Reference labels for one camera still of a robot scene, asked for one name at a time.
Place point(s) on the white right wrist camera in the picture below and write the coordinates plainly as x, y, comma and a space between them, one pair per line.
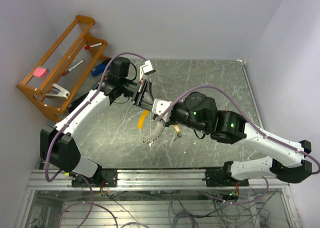
162, 110

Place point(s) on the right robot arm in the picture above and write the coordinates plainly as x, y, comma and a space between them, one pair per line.
283, 159

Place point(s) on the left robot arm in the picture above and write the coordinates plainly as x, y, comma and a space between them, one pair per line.
59, 143

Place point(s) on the white stapler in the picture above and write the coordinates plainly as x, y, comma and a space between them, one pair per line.
58, 92

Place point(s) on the pink eraser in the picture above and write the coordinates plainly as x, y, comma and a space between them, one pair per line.
40, 72

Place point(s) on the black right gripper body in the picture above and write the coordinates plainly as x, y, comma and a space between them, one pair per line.
180, 115

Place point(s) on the large keyring with yellow handle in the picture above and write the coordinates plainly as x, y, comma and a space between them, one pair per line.
155, 133

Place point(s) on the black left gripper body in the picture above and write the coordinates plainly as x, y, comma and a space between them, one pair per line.
141, 93

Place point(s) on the brown tipped marker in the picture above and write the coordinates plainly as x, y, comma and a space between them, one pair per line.
72, 68

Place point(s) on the orange wooden rack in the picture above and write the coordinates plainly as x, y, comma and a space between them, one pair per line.
67, 50

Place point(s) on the black stapler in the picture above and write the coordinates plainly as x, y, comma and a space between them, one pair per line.
74, 104

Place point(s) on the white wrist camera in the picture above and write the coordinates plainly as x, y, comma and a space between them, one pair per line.
162, 110
146, 70

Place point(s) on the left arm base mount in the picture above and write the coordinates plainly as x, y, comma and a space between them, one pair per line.
106, 178

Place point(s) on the blue stapler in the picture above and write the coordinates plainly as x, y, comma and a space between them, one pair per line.
98, 70

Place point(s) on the red capped marker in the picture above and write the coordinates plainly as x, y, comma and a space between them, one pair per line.
93, 46

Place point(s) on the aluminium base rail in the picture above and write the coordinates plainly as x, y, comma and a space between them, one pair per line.
136, 180

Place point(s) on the yellow key tag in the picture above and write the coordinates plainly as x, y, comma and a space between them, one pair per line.
177, 129

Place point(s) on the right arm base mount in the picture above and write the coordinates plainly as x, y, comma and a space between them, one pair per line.
220, 176

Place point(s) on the silver key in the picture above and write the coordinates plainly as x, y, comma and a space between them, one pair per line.
179, 135

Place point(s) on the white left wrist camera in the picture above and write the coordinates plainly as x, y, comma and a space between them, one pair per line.
146, 70

